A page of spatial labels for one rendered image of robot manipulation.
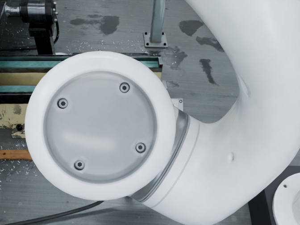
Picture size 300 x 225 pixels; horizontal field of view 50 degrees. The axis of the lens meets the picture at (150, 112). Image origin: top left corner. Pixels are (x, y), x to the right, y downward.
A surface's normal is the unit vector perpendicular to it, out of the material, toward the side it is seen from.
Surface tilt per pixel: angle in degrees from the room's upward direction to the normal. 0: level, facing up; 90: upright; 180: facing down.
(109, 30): 0
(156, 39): 90
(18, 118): 90
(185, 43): 0
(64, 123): 39
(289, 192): 4
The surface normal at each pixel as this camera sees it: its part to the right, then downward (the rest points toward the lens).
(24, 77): 0.10, 0.76
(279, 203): 0.03, -0.62
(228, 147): -0.94, -0.28
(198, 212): -0.32, 0.53
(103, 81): 0.13, -0.11
